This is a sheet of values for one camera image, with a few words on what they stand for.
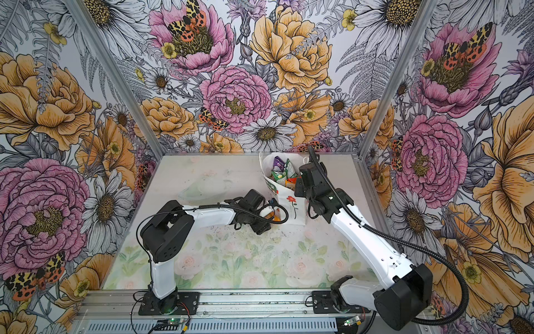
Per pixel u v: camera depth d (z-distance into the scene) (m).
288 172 0.85
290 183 0.83
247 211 0.67
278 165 0.89
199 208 0.58
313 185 0.56
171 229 0.50
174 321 0.71
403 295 0.38
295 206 0.82
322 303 0.73
